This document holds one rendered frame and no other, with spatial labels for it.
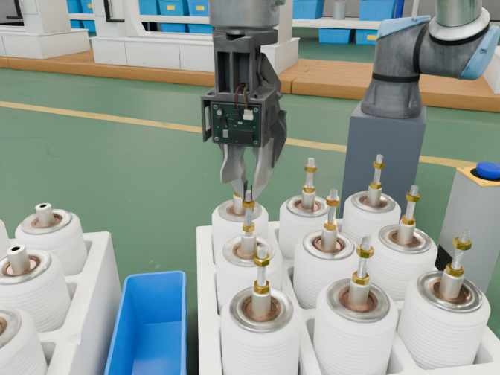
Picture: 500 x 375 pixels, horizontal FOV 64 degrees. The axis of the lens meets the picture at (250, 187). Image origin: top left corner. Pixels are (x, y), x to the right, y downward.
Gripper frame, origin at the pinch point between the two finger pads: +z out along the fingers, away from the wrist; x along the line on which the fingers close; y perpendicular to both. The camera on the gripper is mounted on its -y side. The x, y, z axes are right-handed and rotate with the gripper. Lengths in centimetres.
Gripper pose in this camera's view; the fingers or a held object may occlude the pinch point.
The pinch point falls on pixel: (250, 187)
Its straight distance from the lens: 54.2
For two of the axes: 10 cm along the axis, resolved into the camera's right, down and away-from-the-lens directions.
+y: -2.6, 4.3, -8.7
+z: 0.0, 9.0, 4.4
